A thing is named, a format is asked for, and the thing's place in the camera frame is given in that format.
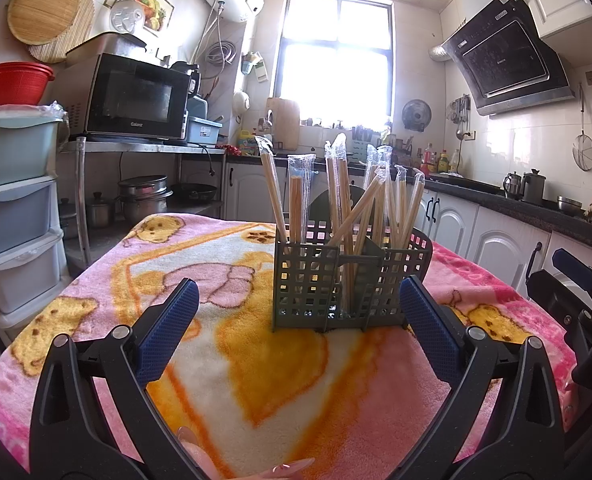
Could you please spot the plastic drawer tower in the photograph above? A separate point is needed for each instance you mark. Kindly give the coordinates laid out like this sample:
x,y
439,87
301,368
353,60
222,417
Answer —
x,y
15,210

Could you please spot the clear plastic dome lid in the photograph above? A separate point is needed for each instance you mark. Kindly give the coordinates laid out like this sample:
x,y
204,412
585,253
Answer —
x,y
125,17

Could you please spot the wall-mounted holder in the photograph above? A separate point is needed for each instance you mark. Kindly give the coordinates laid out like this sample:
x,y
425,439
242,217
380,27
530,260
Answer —
x,y
253,65

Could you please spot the blue plastic box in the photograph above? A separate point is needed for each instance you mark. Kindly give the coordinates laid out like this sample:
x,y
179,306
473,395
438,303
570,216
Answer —
x,y
203,130

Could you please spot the steel shelf rack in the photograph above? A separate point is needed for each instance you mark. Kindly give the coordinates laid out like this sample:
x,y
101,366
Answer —
x,y
125,147

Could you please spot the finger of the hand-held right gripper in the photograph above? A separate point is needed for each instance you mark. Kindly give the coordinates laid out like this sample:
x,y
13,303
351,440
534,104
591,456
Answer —
x,y
573,266
551,292

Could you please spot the steel lidded canister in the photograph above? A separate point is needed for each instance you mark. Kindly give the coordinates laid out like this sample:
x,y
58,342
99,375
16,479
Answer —
x,y
533,187

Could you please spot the black range hood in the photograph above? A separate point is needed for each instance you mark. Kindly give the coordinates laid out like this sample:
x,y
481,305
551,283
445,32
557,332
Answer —
x,y
506,55

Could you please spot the silver exhaust duct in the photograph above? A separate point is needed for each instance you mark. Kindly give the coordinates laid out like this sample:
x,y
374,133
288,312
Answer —
x,y
438,52

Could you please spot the pink printed blanket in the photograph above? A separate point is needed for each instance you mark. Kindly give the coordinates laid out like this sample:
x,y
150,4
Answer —
x,y
276,385

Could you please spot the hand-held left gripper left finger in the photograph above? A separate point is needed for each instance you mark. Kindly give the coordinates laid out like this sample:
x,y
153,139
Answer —
x,y
170,325

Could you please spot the person's left hand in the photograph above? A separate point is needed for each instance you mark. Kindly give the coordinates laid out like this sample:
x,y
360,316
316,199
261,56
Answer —
x,y
198,455

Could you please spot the white lower kitchen cabinets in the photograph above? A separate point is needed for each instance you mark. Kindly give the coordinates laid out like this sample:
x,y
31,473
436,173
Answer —
x,y
491,245

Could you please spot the black wok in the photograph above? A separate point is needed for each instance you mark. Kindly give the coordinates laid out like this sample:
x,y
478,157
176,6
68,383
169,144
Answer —
x,y
193,192

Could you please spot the cluster of condiment bottles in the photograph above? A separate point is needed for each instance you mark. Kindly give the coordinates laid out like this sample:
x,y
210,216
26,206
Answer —
x,y
438,160

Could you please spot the hanging kitchen utensils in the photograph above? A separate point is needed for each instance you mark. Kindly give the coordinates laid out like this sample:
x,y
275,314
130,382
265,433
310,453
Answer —
x,y
460,115

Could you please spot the fruit wall poster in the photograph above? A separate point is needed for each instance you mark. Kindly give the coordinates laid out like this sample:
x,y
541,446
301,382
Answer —
x,y
153,2

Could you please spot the wooden cutting board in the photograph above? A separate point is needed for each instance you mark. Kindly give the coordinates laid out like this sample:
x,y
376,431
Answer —
x,y
286,122

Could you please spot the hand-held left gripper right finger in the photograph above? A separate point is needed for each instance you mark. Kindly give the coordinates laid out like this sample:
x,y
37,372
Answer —
x,y
431,325

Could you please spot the black kettle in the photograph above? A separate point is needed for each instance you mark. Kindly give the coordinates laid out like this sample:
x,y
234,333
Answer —
x,y
188,75

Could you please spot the black kitchen countertop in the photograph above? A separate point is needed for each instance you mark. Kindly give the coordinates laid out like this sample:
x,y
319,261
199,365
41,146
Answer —
x,y
526,210

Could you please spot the pale green knife rack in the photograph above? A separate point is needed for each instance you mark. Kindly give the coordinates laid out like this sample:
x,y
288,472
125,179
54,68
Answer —
x,y
360,142

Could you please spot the steel bowl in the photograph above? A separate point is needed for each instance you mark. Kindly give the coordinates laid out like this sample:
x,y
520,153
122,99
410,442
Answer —
x,y
568,205

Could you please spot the round bamboo mat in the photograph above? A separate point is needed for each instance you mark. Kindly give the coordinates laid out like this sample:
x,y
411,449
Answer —
x,y
75,45

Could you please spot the stacked steel pots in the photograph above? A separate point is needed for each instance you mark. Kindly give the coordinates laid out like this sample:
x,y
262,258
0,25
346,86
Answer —
x,y
143,200

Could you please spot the green perforated utensil holder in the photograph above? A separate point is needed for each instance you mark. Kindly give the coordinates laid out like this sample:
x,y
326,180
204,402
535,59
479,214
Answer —
x,y
363,260

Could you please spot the white round wall dispenser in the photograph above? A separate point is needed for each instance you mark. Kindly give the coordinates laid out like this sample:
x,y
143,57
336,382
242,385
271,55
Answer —
x,y
241,102

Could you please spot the bunch of wooden chopsticks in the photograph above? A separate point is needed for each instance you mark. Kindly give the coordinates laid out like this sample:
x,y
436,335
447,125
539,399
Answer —
x,y
344,195

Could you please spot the small steel teapot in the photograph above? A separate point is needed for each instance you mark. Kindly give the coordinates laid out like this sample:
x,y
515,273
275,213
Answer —
x,y
512,185

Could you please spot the black gas stove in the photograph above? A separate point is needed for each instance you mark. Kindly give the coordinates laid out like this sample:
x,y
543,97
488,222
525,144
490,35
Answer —
x,y
463,182

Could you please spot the small lidded steel pot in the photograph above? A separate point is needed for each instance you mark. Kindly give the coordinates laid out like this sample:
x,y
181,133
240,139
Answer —
x,y
98,207

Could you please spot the pale blue appliance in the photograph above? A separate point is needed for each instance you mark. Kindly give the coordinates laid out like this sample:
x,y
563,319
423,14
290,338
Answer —
x,y
195,105

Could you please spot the black microwave oven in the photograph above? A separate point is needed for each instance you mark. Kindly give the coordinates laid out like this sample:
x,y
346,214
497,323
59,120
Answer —
x,y
130,97

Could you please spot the round bamboo tray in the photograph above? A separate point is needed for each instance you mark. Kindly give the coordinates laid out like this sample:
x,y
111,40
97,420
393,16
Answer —
x,y
43,5

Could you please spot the round grey wall fan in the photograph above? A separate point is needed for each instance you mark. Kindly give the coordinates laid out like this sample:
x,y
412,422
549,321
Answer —
x,y
416,115

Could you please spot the kitchen window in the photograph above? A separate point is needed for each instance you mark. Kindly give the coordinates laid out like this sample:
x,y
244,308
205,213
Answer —
x,y
336,60

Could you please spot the red plastic basin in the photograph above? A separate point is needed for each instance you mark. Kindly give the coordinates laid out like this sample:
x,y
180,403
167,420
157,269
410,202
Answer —
x,y
13,85

